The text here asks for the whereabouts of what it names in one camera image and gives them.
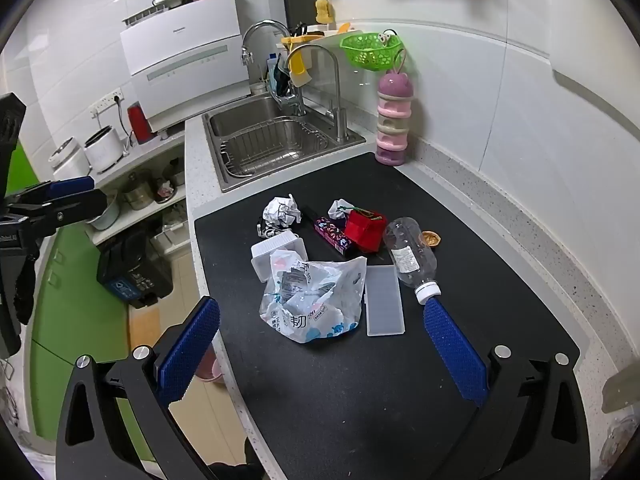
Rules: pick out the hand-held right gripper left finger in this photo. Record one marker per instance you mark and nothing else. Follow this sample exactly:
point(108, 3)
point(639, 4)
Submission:
point(192, 347)

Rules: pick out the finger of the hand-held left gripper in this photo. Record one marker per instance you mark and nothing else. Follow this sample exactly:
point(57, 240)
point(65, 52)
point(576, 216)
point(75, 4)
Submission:
point(72, 187)
point(65, 212)

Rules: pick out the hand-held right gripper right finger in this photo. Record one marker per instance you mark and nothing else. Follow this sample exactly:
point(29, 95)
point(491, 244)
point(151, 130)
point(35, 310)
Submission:
point(452, 350)

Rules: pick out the pink wastebasket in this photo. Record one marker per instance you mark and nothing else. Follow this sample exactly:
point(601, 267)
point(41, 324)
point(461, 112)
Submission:
point(207, 367)

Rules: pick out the clear plastic bottle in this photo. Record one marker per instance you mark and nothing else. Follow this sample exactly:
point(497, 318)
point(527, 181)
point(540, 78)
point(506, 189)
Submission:
point(407, 255)

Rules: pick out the brown walnut shell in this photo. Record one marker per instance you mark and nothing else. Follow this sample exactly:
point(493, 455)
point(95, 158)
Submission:
point(432, 239)

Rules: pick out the white blue plastic bag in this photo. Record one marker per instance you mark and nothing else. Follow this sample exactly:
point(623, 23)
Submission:
point(310, 310)

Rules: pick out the white plastic box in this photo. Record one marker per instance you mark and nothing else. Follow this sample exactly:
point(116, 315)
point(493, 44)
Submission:
point(275, 251)

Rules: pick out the red fabric pouch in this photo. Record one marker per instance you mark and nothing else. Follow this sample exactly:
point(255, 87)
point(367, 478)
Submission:
point(365, 230)

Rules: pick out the black pedal trash bin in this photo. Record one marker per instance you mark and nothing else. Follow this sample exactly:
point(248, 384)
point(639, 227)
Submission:
point(132, 270)

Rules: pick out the white round appliance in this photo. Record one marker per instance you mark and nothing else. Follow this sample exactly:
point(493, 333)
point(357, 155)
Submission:
point(67, 160)

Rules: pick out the metal basin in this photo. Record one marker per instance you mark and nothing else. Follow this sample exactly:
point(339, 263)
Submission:
point(107, 217)

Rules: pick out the white rice cooker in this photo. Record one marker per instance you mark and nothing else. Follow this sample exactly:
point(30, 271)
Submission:
point(102, 150)

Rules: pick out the orange floor mat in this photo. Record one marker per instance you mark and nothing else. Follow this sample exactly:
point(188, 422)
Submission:
point(145, 330)

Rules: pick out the steel stock pot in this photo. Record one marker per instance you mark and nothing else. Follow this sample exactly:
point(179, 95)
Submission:
point(137, 192)

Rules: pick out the white shelf unit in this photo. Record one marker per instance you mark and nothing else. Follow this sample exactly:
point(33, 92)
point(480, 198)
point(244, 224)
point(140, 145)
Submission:
point(145, 160)

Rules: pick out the clear plastic lid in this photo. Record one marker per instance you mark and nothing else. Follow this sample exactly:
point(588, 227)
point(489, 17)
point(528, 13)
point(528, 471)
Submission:
point(384, 302)

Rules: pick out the plate with meat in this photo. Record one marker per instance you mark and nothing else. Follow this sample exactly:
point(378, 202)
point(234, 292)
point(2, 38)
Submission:
point(165, 192)

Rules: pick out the red kettle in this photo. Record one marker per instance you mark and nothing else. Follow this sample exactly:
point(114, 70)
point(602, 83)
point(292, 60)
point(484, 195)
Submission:
point(139, 122)

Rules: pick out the steel pan with lid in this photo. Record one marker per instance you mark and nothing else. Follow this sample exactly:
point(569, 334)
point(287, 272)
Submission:
point(174, 175)

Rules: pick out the white storage bin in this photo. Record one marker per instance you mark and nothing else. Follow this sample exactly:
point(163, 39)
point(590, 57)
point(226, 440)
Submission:
point(172, 242)

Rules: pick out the black table mat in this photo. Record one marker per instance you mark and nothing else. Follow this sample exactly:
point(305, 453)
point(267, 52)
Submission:
point(325, 390)

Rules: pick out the crumpled white paper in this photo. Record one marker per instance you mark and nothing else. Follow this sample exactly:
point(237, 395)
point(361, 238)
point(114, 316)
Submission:
point(280, 210)

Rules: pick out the purple patterned small box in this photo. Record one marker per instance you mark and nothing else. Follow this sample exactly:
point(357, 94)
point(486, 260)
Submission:
point(332, 235)

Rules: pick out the white countertop dishwasher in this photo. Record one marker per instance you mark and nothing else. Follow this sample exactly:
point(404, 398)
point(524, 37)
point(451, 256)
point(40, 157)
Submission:
point(185, 60)

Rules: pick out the grey green block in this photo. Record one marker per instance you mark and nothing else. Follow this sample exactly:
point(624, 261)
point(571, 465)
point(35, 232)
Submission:
point(622, 387)

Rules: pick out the stainless steel sink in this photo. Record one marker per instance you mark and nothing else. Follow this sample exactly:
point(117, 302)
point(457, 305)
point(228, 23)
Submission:
point(240, 115)

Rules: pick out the pink stacked container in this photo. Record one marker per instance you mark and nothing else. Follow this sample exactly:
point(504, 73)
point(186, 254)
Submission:
point(392, 130)

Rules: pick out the blue cap bottle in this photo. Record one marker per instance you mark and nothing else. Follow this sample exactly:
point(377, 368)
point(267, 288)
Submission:
point(272, 67)

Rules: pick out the dark cloth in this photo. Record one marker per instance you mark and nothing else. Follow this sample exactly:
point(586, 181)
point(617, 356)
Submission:
point(282, 80)

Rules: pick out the curved steel faucet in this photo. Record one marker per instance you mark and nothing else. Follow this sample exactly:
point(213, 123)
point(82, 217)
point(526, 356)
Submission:
point(252, 32)

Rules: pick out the yellow white scoop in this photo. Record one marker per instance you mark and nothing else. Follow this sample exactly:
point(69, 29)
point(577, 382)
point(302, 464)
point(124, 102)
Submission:
point(299, 72)

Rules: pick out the tall steel faucet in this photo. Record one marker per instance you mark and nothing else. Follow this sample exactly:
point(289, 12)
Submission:
point(339, 110)

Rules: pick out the yellow plastic rack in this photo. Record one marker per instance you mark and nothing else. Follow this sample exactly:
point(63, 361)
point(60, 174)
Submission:
point(300, 39)

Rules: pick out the yellow sponge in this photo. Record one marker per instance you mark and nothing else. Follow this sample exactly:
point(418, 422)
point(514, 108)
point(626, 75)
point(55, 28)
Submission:
point(324, 10)

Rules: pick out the green plastic basket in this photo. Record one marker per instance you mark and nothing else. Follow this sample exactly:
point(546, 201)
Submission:
point(367, 52)

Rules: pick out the white wall outlet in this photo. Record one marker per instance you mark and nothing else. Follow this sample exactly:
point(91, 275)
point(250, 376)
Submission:
point(105, 105)

